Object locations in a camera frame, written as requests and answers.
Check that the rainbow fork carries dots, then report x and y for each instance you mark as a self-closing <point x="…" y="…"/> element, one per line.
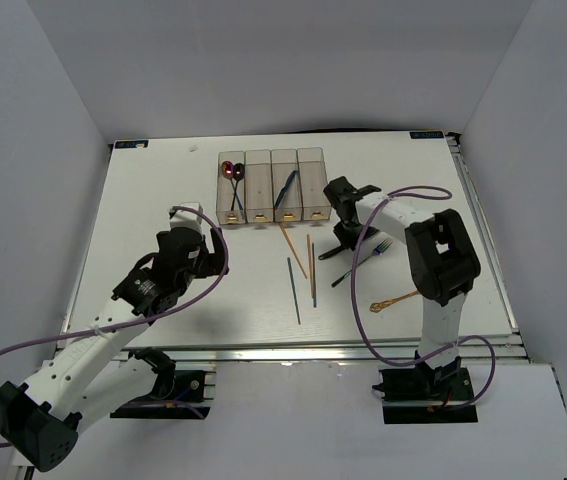
<point x="376" y="251"/>

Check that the left blue corner sticker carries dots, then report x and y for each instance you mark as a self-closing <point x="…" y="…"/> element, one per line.
<point x="131" y="144"/>

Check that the blue corner sticker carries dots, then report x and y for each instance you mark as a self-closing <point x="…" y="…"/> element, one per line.
<point x="131" y="144"/>
<point x="426" y="134"/>

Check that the rainbow spoon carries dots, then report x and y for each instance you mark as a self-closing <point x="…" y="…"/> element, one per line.
<point x="227" y="170"/>

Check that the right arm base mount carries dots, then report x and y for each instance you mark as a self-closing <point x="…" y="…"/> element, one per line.
<point x="420" y="395"/>

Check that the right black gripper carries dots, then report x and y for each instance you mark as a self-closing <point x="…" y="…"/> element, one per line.
<point x="344" y="237"/>

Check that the black spoon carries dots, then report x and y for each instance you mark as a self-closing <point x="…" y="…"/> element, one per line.
<point x="238" y="174"/>

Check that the blue chopstick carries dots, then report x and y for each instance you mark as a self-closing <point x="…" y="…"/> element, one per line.
<point x="315" y="305"/>
<point x="293" y="290"/>

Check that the blue knife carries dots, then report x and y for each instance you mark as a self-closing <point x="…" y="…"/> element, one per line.
<point x="282" y="193"/>

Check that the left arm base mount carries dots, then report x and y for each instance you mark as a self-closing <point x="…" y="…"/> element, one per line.
<point x="176" y="394"/>

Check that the gold fork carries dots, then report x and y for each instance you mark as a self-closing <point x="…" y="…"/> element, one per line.
<point x="377" y="307"/>

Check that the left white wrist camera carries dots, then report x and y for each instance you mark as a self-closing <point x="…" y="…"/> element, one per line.
<point x="186" y="215"/>

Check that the clear container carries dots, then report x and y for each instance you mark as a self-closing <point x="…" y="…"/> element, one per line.
<point x="259" y="188"/>
<point x="313" y="180"/>
<point x="226" y="215"/>
<point x="283" y="162"/>

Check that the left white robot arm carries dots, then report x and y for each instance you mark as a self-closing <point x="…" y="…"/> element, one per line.
<point x="43" y="417"/>

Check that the orange chopstick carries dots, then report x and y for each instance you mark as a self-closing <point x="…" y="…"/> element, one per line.
<point x="310" y="255"/>
<point x="293" y="249"/>

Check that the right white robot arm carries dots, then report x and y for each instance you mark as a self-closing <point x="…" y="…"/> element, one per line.
<point x="442" y="260"/>

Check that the right blue corner sticker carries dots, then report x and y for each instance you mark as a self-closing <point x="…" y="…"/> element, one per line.
<point x="426" y="134"/>

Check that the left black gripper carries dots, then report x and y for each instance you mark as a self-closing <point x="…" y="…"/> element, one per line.
<point x="213" y="262"/>

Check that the black knife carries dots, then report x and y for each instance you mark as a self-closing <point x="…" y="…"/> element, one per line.
<point x="332" y="252"/>

